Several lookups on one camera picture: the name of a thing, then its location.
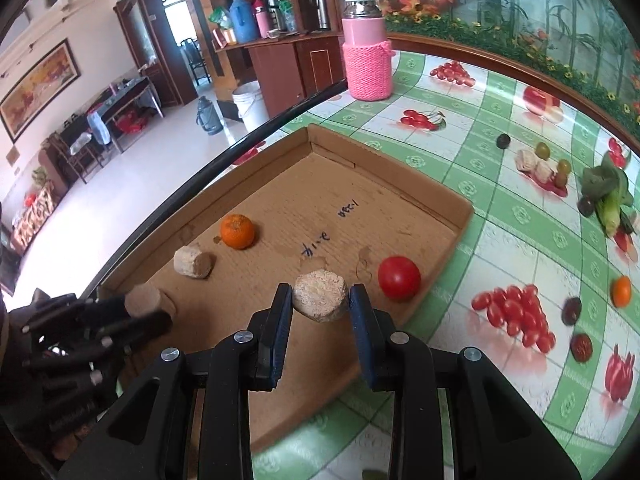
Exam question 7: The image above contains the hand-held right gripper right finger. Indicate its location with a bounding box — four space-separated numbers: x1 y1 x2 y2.
348 283 583 480

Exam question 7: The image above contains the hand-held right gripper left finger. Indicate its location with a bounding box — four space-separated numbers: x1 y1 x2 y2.
59 282 295 480

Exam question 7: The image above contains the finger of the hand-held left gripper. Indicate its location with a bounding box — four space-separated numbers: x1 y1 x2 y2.
7 294 129 337
25 310 173 387

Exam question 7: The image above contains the red tomato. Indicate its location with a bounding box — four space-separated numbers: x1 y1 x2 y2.
377 256 422 302

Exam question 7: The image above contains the orange tangerine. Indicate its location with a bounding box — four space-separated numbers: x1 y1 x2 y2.
612 275 633 308
220 213 257 250

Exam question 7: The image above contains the brown cardboard tray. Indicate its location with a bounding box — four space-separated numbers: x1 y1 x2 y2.
92 122 476 456

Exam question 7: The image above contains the red and white box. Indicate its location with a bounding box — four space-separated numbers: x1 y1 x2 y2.
11 180 58 253

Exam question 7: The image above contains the dark wooden chair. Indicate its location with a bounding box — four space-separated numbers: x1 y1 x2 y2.
180 37 213 86
47 130 106 186

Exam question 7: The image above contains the dark red jujube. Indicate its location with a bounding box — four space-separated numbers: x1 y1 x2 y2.
561 296 582 326
571 333 594 363

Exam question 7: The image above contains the dark dining table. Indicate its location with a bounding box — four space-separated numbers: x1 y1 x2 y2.
95 77 163 153

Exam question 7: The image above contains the dark grey jug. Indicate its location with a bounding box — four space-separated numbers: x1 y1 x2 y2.
196 96 223 136

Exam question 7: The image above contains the white plastic bucket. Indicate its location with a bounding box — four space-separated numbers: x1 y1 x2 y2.
231 80 271 133

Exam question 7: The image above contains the wooden sideboard counter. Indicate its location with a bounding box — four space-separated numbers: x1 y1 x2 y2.
215 30 348 116

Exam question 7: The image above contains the pink knit-covered thermos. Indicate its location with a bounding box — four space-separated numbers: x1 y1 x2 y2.
332 0 397 101

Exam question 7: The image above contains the green bok choy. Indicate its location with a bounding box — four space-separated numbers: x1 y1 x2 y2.
580 152 636 238

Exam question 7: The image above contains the blue thermos jug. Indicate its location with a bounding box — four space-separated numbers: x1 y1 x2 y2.
229 0 261 44

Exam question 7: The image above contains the pink bottle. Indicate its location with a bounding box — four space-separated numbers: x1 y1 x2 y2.
252 2 271 40

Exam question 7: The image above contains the black and silver thermos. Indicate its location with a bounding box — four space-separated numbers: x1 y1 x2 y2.
311 0 331 31
262 0 287 33

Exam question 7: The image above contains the framed wall painting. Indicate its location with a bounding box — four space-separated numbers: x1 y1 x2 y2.
0 39 82 143

